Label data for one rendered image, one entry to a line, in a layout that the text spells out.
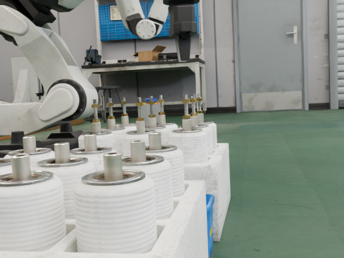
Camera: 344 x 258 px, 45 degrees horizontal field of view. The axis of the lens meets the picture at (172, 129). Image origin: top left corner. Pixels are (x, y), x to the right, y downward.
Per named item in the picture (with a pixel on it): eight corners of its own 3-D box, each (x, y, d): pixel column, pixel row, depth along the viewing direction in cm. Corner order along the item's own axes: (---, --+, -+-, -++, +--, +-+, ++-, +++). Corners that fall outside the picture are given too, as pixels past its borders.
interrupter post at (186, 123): (180, 132, 104) (180, 119, 104) (190, 131, 105) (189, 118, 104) (184, 133, 102) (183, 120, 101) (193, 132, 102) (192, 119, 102)
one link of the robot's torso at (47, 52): (60, 130, 140) (-23, 21, 142) (81, 126, 157) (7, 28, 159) (93, 102, 136) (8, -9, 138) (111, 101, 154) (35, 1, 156)
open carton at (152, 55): (143, 65, 614) (142, 49, 612) (167, 63, 597) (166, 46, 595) (132, 63, 586) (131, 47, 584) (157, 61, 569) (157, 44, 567)
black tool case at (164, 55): (159, 63, 593) (159, 55, 592) (189, 61, 590) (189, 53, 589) (158, 61, 559) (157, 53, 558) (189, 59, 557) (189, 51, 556)
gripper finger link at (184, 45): (178, 61, 100) (177, 34, 99) (191, 60, 100) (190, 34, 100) (179, 60, 98) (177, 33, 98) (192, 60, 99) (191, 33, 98)
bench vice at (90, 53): (93, 66, 586) (91, 48, 584) (105, 65, 583) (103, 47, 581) (81, 65, 546) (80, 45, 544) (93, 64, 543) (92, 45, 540)
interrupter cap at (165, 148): (128, 155, 70) (128, 151, 70) (140, 148, 77) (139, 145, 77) (173, 154, 69) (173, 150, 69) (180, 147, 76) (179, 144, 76)
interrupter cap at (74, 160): (27, 170, 60) (26, 165, 60) (51, 160, 68) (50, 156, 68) (77, 169, 59) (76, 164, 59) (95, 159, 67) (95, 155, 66)
